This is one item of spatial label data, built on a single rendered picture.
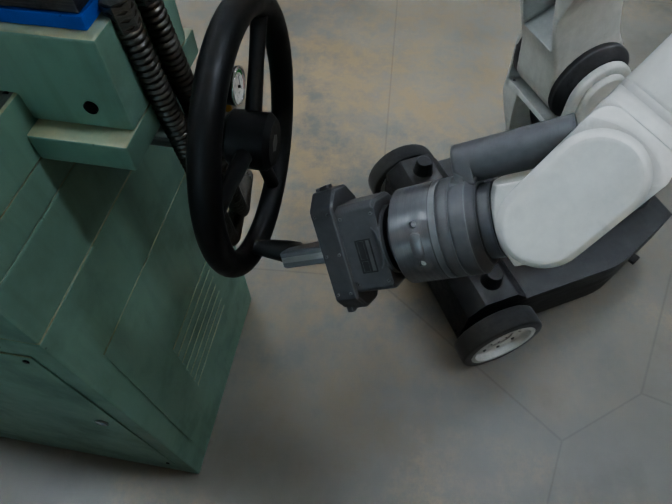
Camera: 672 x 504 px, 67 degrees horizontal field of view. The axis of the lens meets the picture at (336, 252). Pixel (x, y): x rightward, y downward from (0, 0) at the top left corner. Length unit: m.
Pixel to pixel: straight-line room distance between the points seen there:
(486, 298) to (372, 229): 0.73
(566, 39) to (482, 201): 0.53
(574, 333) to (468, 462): 0.44
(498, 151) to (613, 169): 0.09
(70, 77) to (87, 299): 0.27
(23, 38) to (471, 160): 0.36
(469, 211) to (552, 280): 0.88
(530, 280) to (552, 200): 0.89
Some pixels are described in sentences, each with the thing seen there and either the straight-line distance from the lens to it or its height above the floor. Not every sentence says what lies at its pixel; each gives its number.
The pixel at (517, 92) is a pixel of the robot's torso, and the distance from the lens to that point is 1.09.
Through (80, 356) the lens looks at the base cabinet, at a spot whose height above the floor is 0.63.
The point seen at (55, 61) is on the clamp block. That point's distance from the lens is 0.47.
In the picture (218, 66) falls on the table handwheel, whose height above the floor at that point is 0.94.
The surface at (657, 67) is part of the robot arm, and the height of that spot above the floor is 0.98.
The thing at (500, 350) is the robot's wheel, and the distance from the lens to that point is 1.31.
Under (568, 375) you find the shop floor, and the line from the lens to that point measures 1.38.
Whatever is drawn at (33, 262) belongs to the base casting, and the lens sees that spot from 0.56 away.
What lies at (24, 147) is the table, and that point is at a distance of 0.53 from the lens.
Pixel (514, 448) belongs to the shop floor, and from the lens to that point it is 1.28.
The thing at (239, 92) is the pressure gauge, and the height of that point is 0.65.
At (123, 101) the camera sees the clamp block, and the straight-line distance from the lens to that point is 0.47.
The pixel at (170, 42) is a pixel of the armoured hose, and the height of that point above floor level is 0.91.
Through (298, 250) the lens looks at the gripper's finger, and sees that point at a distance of 0.51.
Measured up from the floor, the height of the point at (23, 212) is 0.82.
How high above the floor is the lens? 1.18
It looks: 57 degrees down
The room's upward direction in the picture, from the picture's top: straight up
